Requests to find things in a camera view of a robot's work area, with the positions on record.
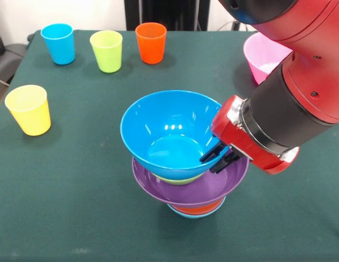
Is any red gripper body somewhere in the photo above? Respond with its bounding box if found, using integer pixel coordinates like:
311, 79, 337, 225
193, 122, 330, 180
210, 94, 300, 175

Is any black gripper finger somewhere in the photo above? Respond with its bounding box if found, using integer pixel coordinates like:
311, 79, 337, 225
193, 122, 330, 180
199, 141, 227, 164
209, 148, 245, 175

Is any purple plastic bowl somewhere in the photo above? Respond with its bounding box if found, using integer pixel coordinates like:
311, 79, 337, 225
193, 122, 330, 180
132, 155, 250, 207

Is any small green plastic bowl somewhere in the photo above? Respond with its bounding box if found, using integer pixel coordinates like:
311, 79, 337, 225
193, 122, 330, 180
155, 172, 207, 186

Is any orange plastic bowl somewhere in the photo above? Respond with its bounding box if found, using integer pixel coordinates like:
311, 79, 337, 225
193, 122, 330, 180
171, 198, 225, 216

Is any large blue plastic bowl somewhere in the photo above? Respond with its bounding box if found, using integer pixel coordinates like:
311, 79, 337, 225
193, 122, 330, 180
120, 90, 232, 180

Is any small blue plastic bowl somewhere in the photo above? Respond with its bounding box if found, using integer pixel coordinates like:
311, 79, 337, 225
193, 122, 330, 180
166, 199, 227, 219

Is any large pink plastic bowl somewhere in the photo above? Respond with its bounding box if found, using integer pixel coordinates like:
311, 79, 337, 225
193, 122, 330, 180
243, 32, 293, 86

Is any orange plastic cup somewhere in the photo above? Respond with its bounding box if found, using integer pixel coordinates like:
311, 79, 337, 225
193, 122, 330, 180
135, 22, 168, 65

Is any dark green tablecloth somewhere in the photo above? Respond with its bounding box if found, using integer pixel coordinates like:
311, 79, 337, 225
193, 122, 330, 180
0, 29, 339, 262

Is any lime green plastic cup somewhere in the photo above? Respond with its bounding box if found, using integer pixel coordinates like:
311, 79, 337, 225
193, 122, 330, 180
89, 29, 123, 74

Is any yellow plastic cup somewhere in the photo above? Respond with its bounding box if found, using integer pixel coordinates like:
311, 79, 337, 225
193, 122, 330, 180
4, 84, 52, 136

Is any blue plastic cup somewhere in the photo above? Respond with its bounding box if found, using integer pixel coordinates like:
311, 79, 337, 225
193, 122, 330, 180
40, 23, 76, 66

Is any black chair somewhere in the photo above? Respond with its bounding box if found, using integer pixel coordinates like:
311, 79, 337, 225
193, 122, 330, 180
0, 19, 32, 85

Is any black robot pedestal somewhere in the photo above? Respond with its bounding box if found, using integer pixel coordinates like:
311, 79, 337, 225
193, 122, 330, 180
125, 0, 230, 31

